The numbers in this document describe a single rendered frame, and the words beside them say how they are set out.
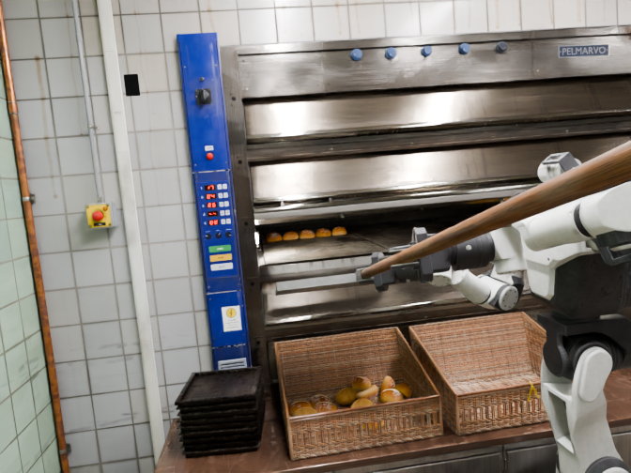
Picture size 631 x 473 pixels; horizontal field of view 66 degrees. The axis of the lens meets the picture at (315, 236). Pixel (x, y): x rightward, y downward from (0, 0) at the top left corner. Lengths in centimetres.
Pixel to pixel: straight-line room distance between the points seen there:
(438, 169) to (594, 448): 122
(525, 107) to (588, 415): 138
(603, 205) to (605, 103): 168
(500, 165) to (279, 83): 104
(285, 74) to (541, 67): 115
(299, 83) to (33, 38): 105
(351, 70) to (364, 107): 16
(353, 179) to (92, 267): 115
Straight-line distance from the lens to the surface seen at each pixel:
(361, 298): 218
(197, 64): 213
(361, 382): 212
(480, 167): 231
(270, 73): 216
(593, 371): 150
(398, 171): 218
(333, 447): 184
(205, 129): 208
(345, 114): 215
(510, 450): 200
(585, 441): 161
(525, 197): 60
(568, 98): 256
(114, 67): 220
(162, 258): 214
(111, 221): 210
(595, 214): 98
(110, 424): 239
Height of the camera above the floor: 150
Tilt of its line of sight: 6 degrees down
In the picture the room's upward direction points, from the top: 5 degrees counter-clockwise
